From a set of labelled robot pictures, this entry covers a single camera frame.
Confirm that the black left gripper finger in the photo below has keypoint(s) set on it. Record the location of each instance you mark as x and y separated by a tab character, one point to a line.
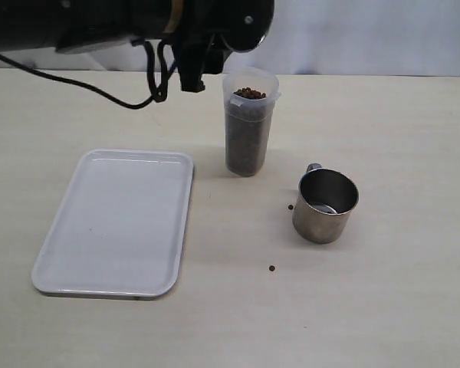
230	19

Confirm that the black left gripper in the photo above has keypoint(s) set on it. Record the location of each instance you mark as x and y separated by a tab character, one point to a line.
74	27

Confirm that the steel mug with pellets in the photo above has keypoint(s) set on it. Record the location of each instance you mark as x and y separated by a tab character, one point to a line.
242	43

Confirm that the clear plastic tall container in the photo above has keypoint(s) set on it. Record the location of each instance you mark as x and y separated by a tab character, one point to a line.
250	95

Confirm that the white plastic tray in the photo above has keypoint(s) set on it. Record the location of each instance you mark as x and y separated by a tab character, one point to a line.
120	228

